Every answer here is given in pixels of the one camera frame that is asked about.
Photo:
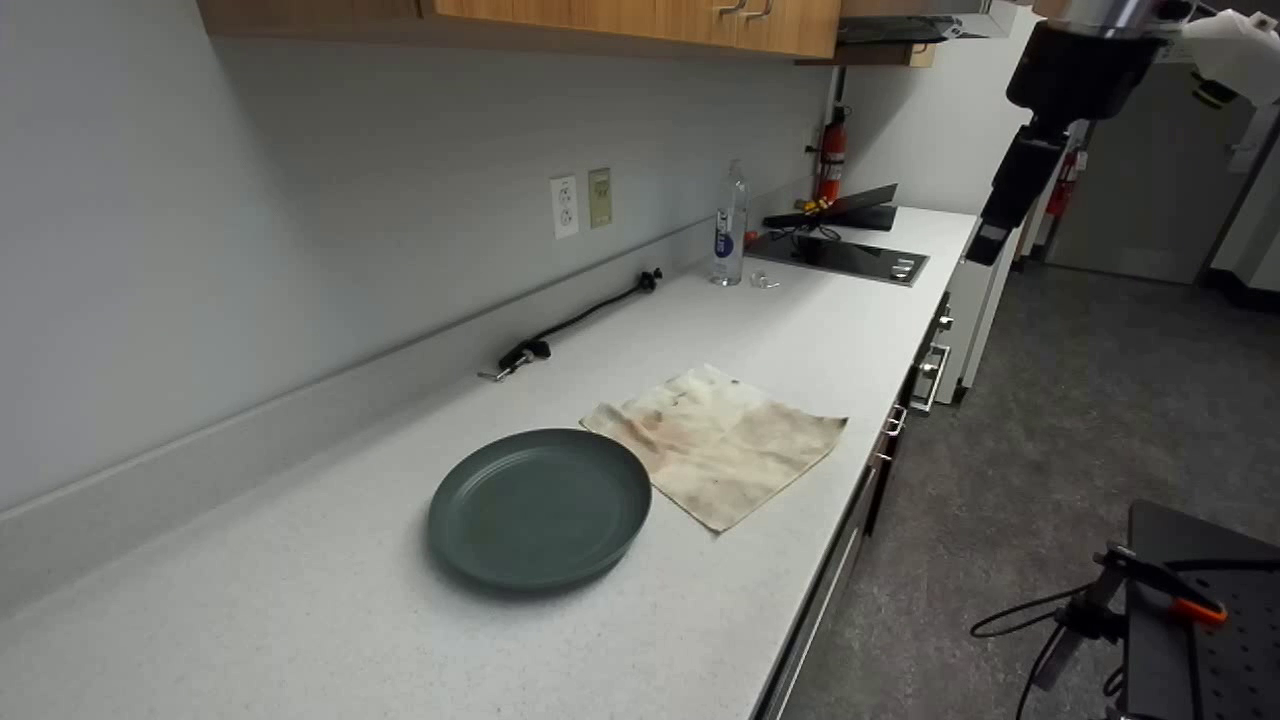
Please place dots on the orange handled clamp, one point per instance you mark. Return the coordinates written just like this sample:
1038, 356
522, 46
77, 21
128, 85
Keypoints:
1182, 597

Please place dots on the white wall outlet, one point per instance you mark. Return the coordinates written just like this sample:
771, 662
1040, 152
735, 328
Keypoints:
567, 205

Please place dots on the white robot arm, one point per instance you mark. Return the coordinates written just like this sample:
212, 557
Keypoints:
1084, 57

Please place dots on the dark green plate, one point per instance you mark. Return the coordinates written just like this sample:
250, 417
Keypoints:
537, 511

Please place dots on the beige wall switch plate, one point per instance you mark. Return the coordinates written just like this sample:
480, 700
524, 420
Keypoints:
598, 199

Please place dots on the wooden upper cabinet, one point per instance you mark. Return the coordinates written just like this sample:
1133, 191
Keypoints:
796, 28

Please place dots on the stained white towel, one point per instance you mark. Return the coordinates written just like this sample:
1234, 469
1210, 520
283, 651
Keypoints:
718, 444

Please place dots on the clear water bottle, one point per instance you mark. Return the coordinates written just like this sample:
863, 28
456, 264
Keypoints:
724, 236

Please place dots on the black sink basin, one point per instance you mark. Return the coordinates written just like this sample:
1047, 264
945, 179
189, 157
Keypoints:
829, 255

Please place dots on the red fire extinguisher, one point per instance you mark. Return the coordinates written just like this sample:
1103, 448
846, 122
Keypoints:
829, 157

